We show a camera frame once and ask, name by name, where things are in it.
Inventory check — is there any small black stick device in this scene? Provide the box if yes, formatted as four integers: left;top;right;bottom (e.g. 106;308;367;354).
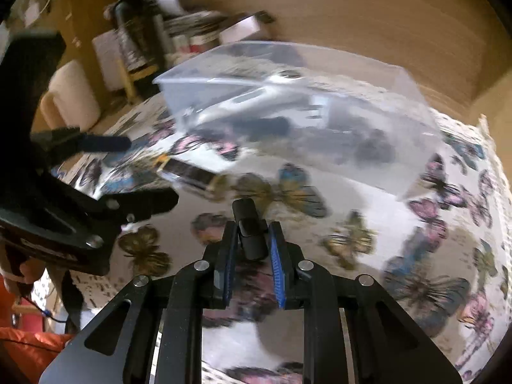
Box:
233;198;268;261

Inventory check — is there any person's left hand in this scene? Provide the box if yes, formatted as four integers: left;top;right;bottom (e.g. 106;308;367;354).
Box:
1;238;46;295

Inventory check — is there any black gold rectangular case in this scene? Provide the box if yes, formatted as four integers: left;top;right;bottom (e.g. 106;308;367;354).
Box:
155;156;229;202

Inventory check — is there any small white box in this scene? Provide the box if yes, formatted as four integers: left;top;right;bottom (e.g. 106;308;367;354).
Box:
219;11;275;44

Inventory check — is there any stack of books and papers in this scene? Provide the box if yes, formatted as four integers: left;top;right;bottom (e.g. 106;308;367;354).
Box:
145;0;229;57

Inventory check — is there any cream cylindrical container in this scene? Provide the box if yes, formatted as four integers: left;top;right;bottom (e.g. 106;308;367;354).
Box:
39;60;101;132

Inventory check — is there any butterfly print cloth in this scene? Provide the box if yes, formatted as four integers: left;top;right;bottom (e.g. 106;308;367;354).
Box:
63;94;511;383

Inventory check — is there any dark wine bottle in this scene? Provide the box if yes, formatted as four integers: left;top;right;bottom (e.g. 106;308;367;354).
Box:
111;0;166;99

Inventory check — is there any clear plastic storage box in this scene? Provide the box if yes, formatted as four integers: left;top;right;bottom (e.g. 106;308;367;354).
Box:
155;41;443;197

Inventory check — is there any white facial massager device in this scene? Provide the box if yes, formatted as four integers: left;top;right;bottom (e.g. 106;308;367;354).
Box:
195;70;309;125

